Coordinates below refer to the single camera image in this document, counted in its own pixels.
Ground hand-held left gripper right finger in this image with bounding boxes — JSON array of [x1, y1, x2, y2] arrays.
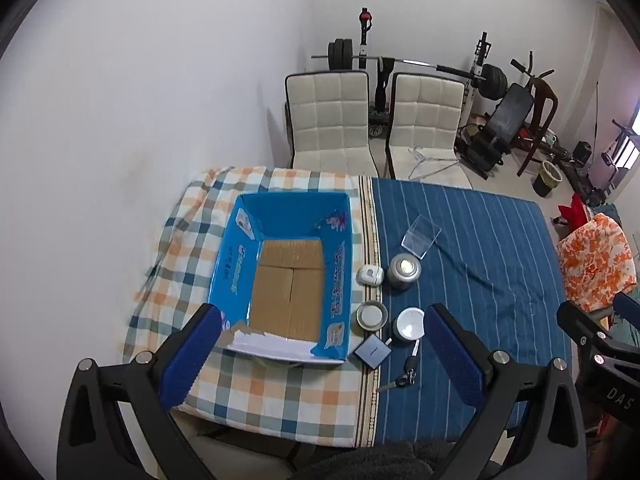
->
[[424, 303, 588, 480]]

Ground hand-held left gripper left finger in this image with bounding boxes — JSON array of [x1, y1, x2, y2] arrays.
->
[[56, 303, 226, 480]]

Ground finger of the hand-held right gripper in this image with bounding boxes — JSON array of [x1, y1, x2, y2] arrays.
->
[[612, 291, 640, 318], [556, 300, 640, 358]]

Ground bunch of black keys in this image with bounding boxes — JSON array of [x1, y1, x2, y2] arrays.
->
[[376, 340, 421, 395]]

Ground white round jar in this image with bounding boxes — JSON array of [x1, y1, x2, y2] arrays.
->
[[392, 307, 427, 343]]

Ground dark square gadget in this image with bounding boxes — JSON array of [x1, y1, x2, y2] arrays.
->
[[354, 336, 392, 370]]

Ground silver round tin lid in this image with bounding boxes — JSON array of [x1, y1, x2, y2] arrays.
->
[[356, 300, 390, 333]]

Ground silver round tin gold emblem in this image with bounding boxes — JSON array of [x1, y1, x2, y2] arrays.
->
[[387, 253, 422, 290]]

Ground blue cardboard box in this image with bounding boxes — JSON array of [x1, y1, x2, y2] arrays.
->
[[206, 191, 355, 365]]

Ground clear acrylic box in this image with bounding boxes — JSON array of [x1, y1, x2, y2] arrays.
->
[[401, 214, 442, 260]]

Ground orange floral cushion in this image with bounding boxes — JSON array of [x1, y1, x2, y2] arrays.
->
[[557, 213, 640, 313]]

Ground blue striped blanket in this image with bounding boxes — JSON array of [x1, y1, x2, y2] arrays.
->
[[357, 176, 573, 448]]

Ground orange blue plaid blanket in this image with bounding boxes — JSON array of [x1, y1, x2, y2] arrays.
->
[[122, 166, 381, 448]]

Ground red cloth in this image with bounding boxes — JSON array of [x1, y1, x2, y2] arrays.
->
[[557, 194, 593, 233]]

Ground small white oval case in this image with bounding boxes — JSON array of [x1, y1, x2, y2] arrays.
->
[[356, 265, 385, 287]]

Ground dark fleece clothing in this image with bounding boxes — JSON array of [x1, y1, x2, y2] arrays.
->
[[300, 439, 453, 480]]

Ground dark waste bin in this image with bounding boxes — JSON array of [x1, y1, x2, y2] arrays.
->
[[531, 160, 561, 198]]

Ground brown wooden chair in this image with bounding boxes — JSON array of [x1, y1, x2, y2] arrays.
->
[[510, 72, 557, 177]]

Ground cream quilted chair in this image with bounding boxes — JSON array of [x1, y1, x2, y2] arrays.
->
[[284, 72, 379, 177], [384, 72, 473, 190]]

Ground barbell with black plates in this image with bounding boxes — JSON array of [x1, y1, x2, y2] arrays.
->
[[311, 38, 508, 100]]

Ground white barbell rack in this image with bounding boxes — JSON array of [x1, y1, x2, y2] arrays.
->
[[356, 7, 490, 128]]

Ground wire clothes hangers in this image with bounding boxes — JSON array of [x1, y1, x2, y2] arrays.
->
[[406, 146, 461, 181]]

